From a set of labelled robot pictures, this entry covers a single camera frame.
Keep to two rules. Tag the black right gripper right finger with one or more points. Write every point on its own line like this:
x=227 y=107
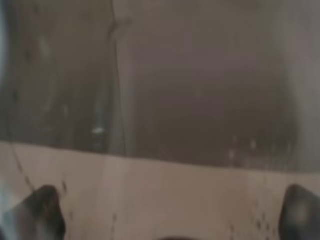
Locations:
x=300 y=214

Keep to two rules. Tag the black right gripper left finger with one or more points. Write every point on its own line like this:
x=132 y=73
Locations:
x=37 y=217

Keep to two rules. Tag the brown translucent water bottle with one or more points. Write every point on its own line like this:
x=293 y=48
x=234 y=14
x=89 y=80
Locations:
x=160 y=119

